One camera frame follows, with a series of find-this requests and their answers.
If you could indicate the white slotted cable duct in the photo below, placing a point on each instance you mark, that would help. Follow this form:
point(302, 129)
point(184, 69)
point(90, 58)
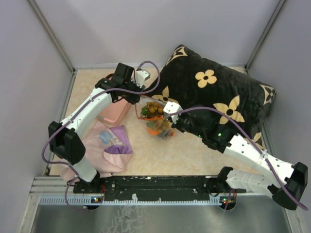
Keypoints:
point(94, 201)

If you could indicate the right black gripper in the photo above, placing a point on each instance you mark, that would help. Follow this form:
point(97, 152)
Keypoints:
point(177, 125)

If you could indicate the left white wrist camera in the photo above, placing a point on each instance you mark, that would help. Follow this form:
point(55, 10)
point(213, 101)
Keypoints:
point(141, 76)

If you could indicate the clear zip bag orange zipper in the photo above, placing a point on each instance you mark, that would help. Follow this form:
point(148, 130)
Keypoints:
point(160, 124)

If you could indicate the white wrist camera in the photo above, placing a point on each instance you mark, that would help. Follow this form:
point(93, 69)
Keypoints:
point(141, 76)
point(171, 110)

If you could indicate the black pillow cream flowers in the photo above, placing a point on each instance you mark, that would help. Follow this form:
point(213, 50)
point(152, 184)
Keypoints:
point(190, 80)

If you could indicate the brown longan bunch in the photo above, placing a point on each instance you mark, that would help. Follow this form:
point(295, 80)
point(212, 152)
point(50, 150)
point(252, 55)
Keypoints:
point(151, 109)

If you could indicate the pink purple cloth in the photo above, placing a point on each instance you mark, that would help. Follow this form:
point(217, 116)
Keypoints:
point(108, 149)

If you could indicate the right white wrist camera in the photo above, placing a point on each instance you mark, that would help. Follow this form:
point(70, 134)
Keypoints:
point(171, 110)

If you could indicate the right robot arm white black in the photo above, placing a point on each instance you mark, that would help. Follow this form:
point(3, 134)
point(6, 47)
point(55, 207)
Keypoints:
point(284, 182)

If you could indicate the orange persimmon with green calyx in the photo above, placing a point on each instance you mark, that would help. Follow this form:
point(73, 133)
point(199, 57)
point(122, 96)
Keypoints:
point(153, 132)

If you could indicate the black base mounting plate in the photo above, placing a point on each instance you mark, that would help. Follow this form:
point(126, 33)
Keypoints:
point(154, 188)

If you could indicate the pink plastic basket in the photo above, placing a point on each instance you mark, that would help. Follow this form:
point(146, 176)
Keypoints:
point(114, 113)

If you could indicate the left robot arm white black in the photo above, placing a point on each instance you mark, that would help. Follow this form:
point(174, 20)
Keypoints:
point(65, 136)

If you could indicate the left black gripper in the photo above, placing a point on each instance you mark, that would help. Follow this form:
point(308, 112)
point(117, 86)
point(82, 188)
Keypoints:
point(134, 99)

